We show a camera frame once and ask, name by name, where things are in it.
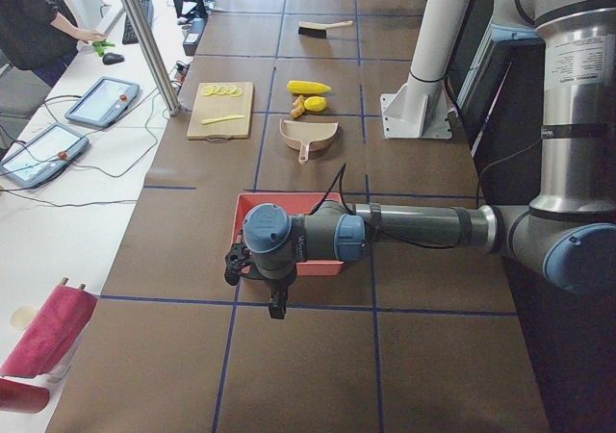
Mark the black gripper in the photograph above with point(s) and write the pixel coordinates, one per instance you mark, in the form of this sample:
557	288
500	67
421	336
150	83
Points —
277	284

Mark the beige plastic dustpan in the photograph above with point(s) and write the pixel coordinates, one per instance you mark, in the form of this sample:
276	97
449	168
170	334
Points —
307	136

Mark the tan toy ginger root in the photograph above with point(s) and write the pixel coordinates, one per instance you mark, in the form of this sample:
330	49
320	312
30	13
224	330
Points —
298	108

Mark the yellow toy potato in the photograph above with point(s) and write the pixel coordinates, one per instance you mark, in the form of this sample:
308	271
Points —
315	104

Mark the yellow toy corn cob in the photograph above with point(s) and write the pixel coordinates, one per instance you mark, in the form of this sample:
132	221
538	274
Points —
307	87

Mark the black bristle hand brush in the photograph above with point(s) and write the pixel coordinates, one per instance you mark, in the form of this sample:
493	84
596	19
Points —
319	30

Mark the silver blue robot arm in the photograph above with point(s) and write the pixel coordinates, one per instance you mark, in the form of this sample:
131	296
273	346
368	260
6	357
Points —
566	233

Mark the yellow toy knife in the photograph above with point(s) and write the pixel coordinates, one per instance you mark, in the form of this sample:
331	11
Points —
208	121

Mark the wooden cutting board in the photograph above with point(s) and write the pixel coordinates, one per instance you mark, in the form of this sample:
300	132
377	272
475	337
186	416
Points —
219	105

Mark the pink towel on rack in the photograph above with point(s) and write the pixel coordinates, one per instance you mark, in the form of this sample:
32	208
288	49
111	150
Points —
59	322

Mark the paper cup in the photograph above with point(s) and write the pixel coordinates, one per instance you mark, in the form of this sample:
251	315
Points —
23	316

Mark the far teach pendant tablet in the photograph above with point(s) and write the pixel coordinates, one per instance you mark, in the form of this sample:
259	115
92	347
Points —
104	103

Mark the teach pendant tablet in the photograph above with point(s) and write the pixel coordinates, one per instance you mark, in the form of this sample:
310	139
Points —
104	103
44	157

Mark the red cup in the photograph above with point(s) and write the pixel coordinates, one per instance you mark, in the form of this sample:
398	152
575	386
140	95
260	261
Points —
22	398

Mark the black box with label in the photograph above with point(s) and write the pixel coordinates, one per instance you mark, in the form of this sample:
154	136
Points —
193	35

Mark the near teach pendant tablet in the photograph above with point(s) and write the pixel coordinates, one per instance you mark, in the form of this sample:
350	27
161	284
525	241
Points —
44	157

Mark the black computer mouse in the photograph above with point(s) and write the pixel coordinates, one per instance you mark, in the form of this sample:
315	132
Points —
112	58

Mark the green toy object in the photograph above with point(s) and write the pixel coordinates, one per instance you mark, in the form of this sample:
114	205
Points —
100	47

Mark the person in dark clothes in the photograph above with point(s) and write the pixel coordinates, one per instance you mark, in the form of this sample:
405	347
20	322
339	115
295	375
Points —
41	36

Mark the aluminium frame post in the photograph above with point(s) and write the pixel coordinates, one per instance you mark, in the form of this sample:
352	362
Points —
152	55

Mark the white mounting post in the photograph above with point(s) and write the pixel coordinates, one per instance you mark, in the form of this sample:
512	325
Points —
419	109

